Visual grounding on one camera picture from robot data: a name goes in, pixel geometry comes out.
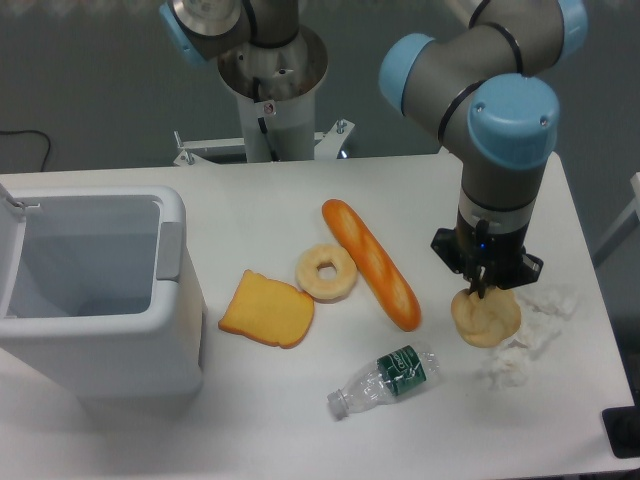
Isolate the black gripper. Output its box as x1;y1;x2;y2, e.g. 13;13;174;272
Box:
431;218;544;299

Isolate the crumpled white tissue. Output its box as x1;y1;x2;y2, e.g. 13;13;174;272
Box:
478;284;580;390

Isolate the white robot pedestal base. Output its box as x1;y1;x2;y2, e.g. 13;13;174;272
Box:
174;26;355;165

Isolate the round knotted bread roll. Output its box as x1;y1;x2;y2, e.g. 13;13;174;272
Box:
451;288;522;348

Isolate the clear plastic bottle green label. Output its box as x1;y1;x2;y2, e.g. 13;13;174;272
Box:
327;341;442;421

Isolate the black device at table edge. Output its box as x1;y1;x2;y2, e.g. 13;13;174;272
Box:
601;406;639;459

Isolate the white trash can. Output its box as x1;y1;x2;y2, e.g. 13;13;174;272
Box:
1;186;206;398

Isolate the white frame at right edge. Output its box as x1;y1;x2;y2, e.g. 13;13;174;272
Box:
591;172;639;268

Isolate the orange toast slice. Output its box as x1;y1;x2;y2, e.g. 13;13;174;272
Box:
218;270;315;349

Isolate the orange baguette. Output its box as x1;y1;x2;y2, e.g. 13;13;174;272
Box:
322;199;422;332

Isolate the pale bagel ring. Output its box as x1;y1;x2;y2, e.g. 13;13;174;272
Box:
294;243;359;302

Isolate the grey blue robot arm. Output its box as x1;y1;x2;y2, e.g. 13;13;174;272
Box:
159;1;588;295

